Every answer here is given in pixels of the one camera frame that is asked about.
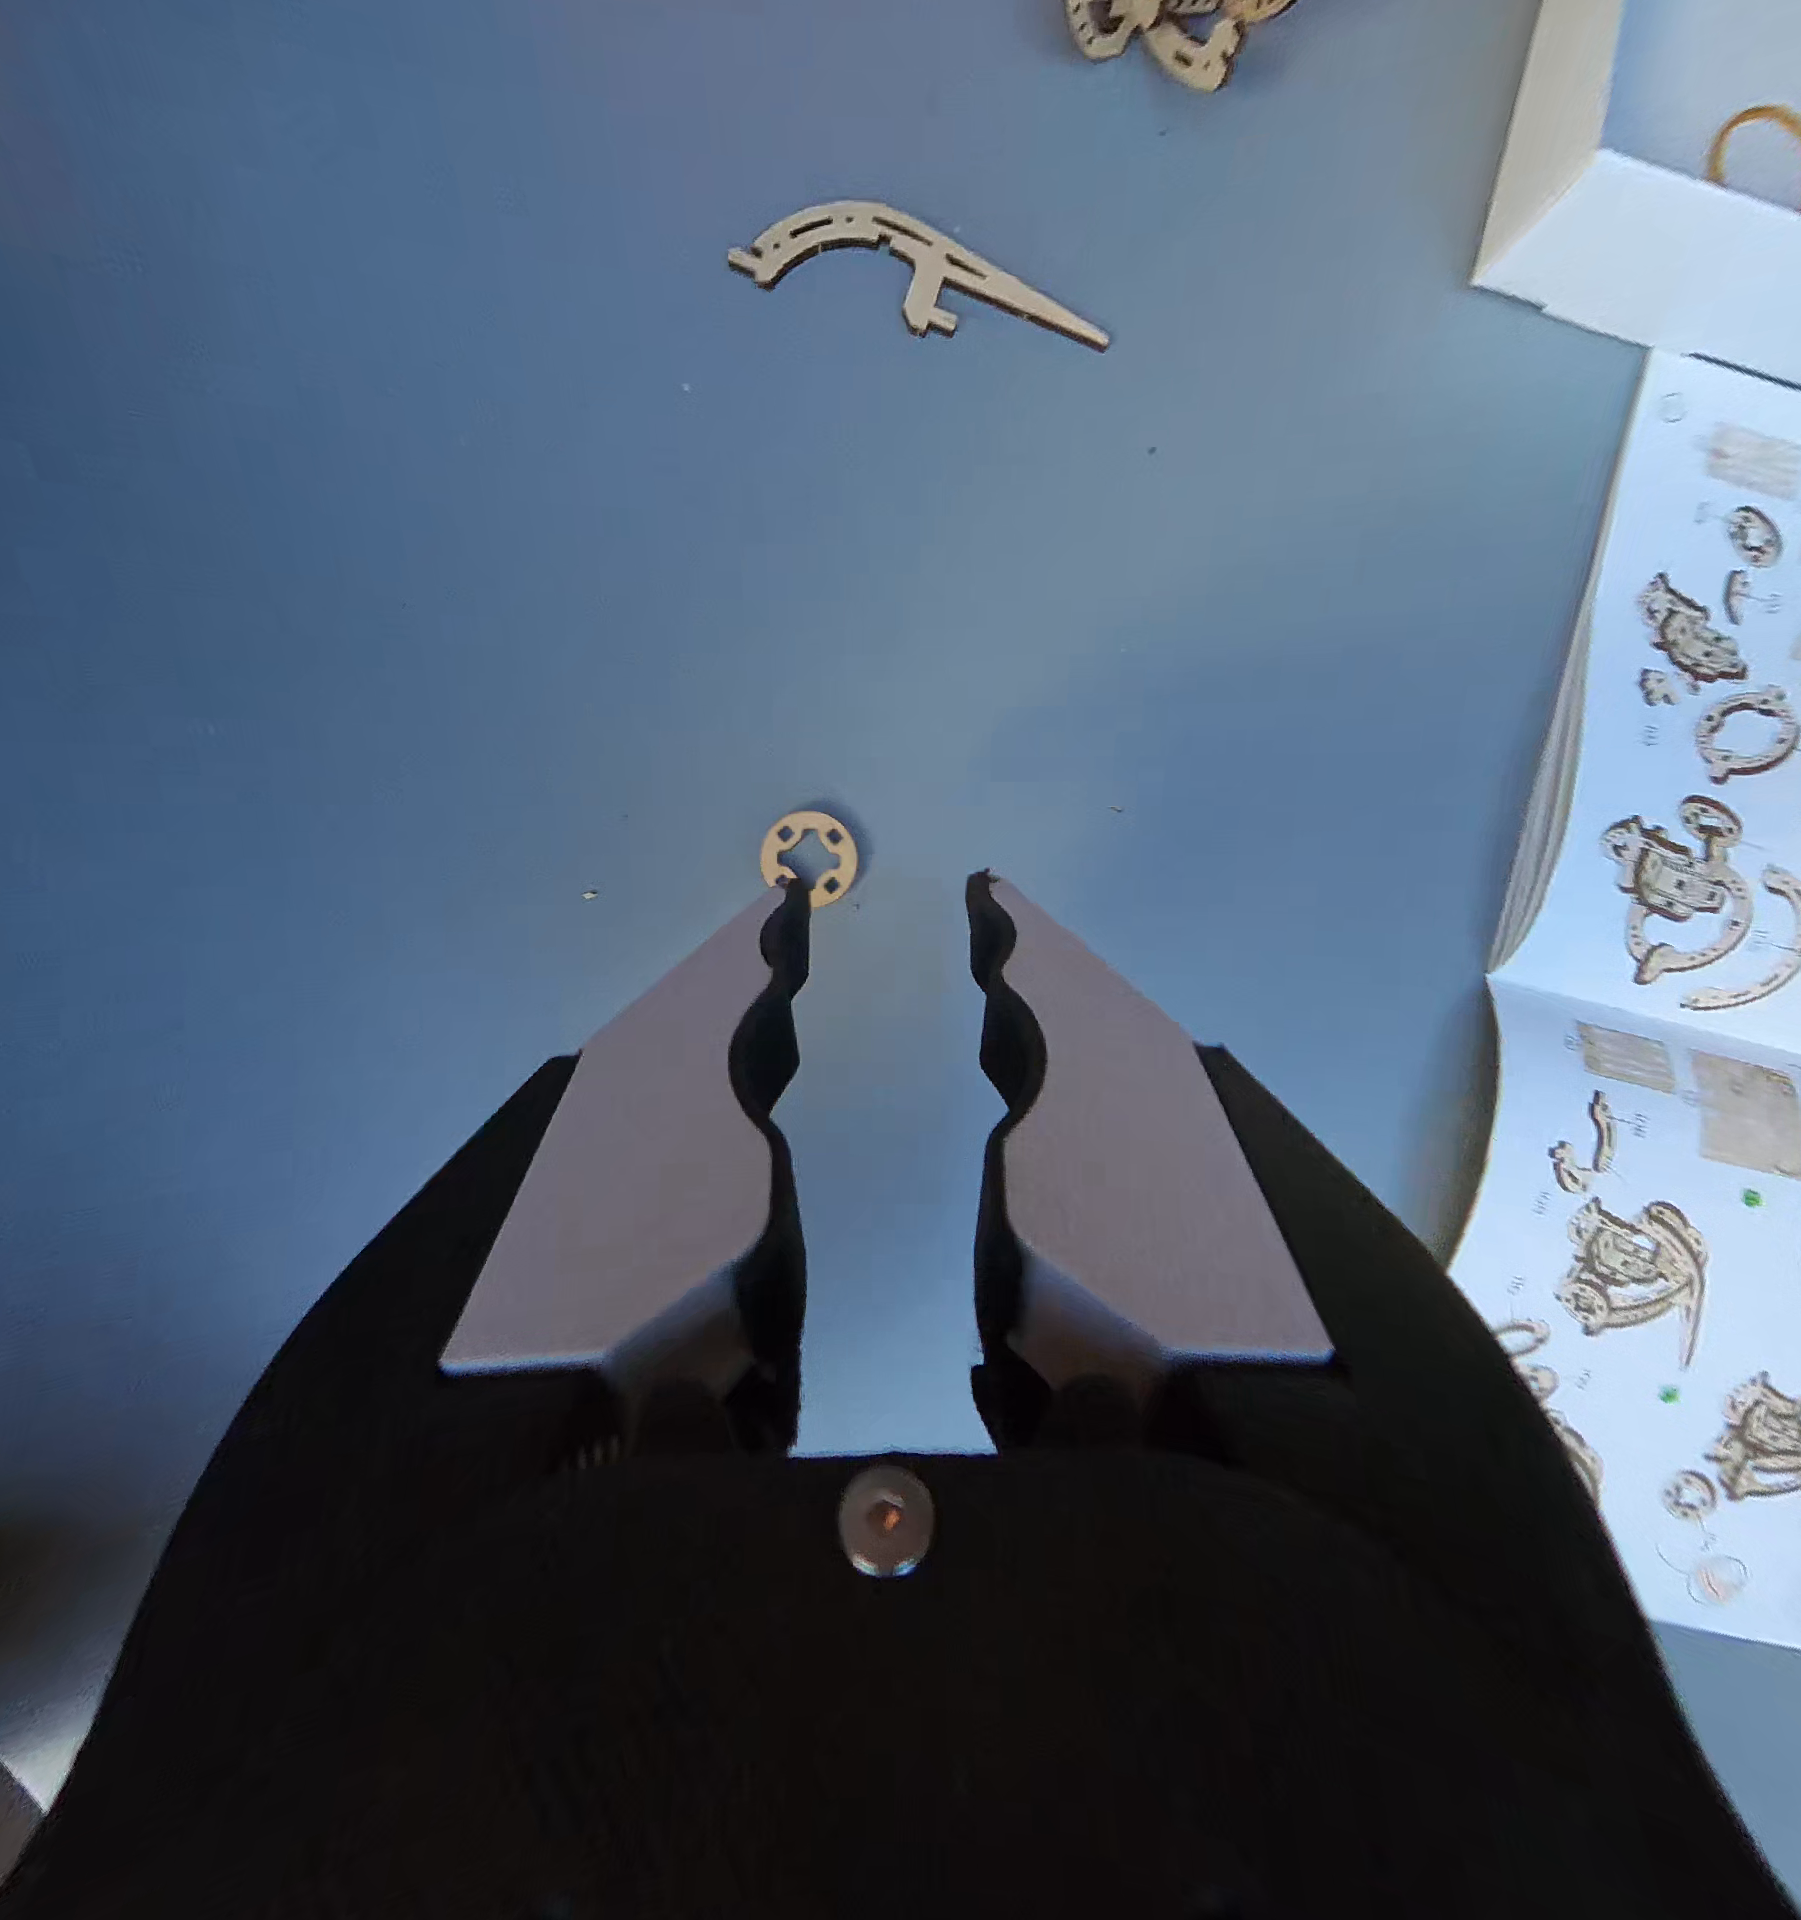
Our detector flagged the small wooden ring part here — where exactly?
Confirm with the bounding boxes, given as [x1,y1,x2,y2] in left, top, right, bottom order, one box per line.
[757,808,860,910]

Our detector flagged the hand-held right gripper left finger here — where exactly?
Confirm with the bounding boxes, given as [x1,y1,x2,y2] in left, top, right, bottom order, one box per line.
[437,878,813,1457]

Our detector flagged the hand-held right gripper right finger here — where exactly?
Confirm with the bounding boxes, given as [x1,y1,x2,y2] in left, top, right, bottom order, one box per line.
[963,867,1338,1457]

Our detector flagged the assembled wooden model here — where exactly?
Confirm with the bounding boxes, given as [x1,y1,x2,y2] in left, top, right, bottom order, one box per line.
[1064,0,1302,95]

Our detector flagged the white cardboard box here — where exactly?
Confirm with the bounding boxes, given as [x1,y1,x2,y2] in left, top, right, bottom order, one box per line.
[1469,0,1801,409]

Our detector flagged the curved wooden model part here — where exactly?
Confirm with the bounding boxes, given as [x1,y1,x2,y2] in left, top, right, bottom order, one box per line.
[725,198,1113,355]

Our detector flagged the white instruction booklet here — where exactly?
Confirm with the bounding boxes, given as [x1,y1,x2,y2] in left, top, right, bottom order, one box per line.
[1443,347,1801,1661]

